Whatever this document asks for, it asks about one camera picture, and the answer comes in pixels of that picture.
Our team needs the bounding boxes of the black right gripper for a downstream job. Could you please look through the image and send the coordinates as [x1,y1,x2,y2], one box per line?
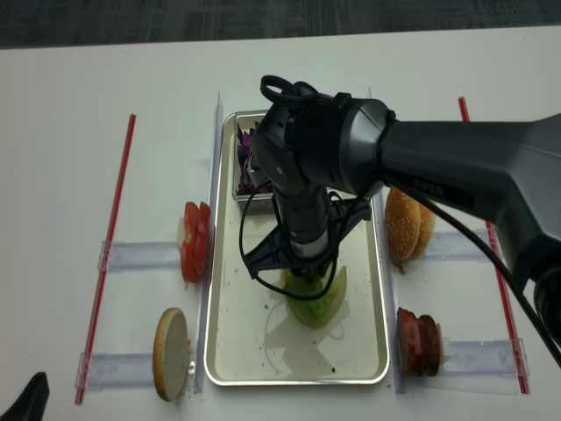
[244,184,372,289]

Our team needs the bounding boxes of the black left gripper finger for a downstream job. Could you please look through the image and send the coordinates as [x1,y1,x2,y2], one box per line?
[0,372,50,421]

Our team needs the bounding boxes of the green lettuce leaf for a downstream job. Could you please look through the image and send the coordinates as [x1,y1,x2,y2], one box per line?
[281,266,347,329]

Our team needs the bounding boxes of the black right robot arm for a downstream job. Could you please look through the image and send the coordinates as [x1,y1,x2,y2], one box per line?
[244,75,560,339]

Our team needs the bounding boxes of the inner tomato slice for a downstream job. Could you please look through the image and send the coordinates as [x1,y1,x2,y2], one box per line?
[193,202,211,280]

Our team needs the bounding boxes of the tomato slice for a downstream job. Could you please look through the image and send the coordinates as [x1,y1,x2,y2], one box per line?
[193,202,211,280]
[181,202,200,283]

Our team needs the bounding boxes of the front meat patty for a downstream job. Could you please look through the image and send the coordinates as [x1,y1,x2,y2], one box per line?
[396,308,423,376]

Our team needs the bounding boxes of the meat patty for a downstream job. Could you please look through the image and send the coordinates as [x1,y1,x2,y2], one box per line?
[417,315,441,376]
[396,308,423,376]

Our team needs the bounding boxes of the outer tomato slice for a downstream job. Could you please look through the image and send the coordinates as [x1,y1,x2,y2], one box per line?
[181,202,200,283]

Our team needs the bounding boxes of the rear meat patty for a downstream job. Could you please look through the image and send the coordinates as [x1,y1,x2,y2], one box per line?
[417,315,441,376]

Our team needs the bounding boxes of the white pusher behind tomato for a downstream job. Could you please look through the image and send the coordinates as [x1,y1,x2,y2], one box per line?
[176,217,185,251]

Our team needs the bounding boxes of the white pusher behind patties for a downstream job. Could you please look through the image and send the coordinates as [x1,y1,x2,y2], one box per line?
[437,323,451,369]

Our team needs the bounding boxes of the lower left clear track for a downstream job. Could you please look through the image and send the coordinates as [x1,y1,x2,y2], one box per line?
[75,353,154,390]

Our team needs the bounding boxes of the clear track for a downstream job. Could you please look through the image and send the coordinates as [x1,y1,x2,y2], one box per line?
[75,353,154,390]
[438,339,529,377]
[97,241,180,272]
[422,231,486,260]

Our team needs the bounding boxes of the white metal tray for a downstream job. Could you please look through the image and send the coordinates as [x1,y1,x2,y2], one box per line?
[204,111,390,386]

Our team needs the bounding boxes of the purple cabbage pieces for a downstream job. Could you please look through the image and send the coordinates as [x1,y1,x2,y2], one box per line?
[237,122,268,196]

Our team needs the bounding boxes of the front sesame bun top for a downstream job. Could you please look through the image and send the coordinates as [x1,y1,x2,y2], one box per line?
[385,187,421,261]

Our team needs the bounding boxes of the sesame bun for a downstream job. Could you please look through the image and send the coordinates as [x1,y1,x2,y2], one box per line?
[409,204,436,260]
[385,187,421,261]

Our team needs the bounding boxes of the rear sesame bun top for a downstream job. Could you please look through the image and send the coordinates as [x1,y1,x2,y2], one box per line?
[409,204,436,260]

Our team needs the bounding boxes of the upper right clear track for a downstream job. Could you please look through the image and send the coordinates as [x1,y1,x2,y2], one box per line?
[422,231,486,260]

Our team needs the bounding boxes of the upright bun half left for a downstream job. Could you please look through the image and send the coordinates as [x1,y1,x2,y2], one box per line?
[153,307,189,402]

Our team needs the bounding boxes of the left red rod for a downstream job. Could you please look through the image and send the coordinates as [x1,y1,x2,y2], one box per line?
[75,114,137,406]

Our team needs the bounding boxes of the red rod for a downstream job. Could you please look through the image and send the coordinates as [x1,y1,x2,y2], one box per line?
[458,96,530,395]
[75,114,137,406]

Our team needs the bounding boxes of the clear plastic container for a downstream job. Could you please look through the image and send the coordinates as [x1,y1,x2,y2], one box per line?
[231,111,273,215]

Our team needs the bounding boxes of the upper left clear track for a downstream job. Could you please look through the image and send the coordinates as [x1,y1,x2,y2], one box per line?
[97,241,180,272]

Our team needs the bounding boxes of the lower right clear track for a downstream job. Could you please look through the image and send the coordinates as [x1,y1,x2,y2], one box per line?
[438,339,529,377]

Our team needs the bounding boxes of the right red rod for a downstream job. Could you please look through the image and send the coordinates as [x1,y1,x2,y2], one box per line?
[458,96,530,395]

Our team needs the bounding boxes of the left long clear rail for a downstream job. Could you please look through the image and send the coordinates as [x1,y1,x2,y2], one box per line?
[190,92,224,395]

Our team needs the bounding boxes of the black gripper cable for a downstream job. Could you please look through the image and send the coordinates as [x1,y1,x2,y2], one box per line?
[238,74,561,365]

